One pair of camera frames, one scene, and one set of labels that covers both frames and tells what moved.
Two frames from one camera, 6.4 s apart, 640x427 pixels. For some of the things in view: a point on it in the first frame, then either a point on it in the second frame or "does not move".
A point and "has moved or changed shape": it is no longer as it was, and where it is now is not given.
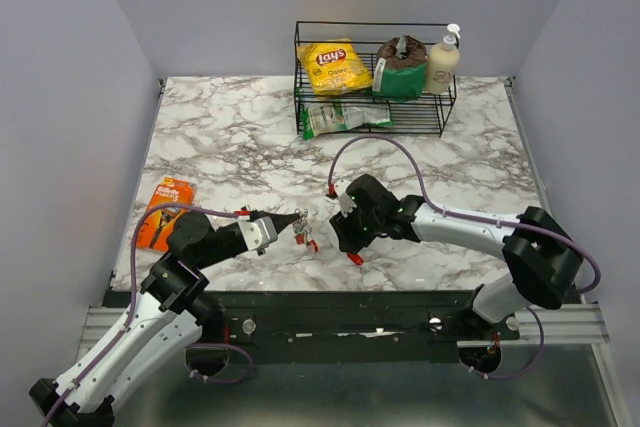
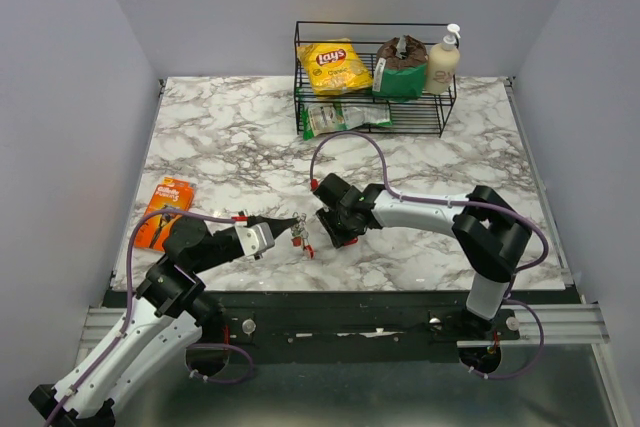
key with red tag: x=314 y=245 has moved or changed shape
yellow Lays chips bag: x=334 y=67 does not move
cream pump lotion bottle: x=444 y=63 does not move
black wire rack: x=399 y=76 does not move
